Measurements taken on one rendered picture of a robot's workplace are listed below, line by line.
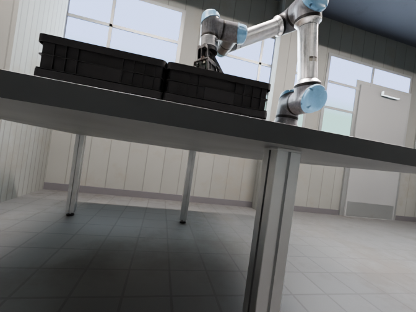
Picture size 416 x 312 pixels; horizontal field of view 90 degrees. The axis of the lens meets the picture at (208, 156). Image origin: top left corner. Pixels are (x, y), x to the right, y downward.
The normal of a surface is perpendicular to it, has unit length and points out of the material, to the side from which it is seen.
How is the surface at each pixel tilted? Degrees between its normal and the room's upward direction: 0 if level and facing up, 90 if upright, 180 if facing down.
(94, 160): 90
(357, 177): 90
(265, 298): 90
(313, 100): 100
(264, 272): 90
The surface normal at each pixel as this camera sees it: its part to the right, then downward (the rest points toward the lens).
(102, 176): 0.22, 0.02
